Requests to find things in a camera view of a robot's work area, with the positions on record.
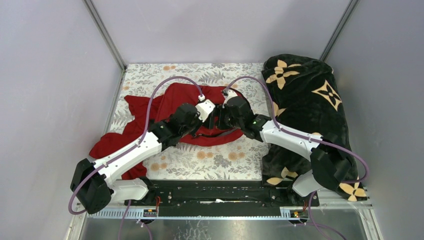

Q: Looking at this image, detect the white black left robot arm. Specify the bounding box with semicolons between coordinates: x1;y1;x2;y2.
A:
68;100;215;215

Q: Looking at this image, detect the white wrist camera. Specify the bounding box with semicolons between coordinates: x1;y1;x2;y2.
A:
222;89;238;104
195;94;216;123

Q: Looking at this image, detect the black blanket with tan flowers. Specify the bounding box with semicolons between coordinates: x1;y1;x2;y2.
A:
261;54;351;186

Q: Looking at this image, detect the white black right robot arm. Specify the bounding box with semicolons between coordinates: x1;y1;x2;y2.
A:
216;95;353;206

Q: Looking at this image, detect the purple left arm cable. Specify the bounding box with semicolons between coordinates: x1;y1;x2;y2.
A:
67;76;206;240

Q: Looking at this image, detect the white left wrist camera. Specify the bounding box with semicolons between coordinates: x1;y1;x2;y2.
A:
195;94;216;123

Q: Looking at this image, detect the red cloth garment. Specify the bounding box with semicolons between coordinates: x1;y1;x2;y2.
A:
88;94;167;181

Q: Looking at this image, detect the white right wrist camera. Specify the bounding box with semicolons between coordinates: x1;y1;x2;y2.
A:
222;89;238;104

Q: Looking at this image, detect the floral patterned table mat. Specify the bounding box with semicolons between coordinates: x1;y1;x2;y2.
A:
109;63;270;181

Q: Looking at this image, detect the red student backpack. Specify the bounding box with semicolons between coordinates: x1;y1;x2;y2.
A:
153;83;243;147

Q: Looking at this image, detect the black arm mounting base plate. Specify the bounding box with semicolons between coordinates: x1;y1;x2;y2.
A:
130;178;319;218

